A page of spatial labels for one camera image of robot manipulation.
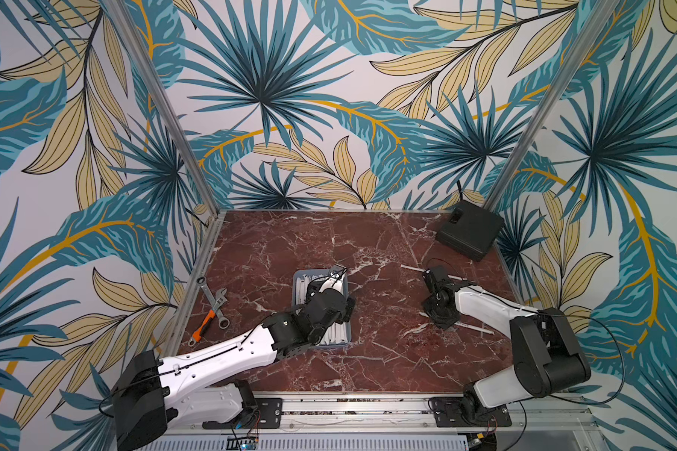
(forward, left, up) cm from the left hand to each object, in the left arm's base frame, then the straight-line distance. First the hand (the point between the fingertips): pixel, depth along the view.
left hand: (337, 293), depth 76 cm
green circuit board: (-33, +24, -21) cm, 45 cm away
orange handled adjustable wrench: (+6, +39, -17) cm, 43 cm away
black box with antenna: (+33, -49, -10) cm, 60 cm away
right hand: (+3, -30, -18) cm, 35 cm away
